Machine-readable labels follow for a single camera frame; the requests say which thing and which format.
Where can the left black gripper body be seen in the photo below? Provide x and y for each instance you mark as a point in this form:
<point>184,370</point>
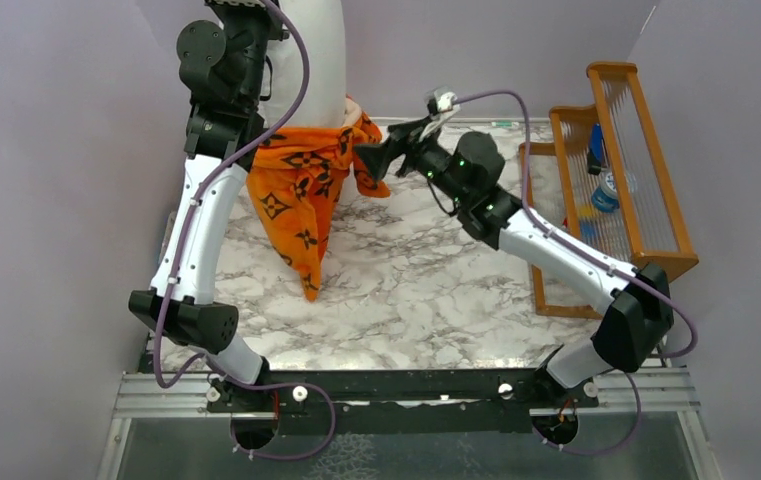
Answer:
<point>246,29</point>

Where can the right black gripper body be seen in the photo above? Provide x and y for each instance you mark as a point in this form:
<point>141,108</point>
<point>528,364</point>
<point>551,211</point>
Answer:
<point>425,156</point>

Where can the white pillow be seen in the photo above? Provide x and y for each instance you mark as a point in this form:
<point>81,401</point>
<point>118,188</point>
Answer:
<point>305,77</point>

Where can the orange patterned pillowcase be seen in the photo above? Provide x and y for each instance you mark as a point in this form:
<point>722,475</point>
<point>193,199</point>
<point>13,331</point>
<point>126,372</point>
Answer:
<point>296,182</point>

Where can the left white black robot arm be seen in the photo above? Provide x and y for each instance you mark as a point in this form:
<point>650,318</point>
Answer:
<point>222,64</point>

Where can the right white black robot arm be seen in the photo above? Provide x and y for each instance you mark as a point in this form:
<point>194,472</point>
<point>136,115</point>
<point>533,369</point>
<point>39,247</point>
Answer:
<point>630,299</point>

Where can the yellow blue small item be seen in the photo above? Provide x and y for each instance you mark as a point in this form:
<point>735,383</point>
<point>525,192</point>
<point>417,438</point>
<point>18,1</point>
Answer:
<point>588,216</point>

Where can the wooden tiered rack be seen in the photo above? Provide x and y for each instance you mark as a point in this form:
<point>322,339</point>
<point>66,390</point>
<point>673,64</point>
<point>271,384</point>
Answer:
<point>649,226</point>

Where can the blue white tape roll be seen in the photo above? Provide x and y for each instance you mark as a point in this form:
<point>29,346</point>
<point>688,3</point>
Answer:
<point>605,197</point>

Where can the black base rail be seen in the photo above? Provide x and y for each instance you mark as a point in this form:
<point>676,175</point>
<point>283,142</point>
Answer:
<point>316,402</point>

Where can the aluminium table frame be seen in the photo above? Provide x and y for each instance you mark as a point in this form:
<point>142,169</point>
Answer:
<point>404,289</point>

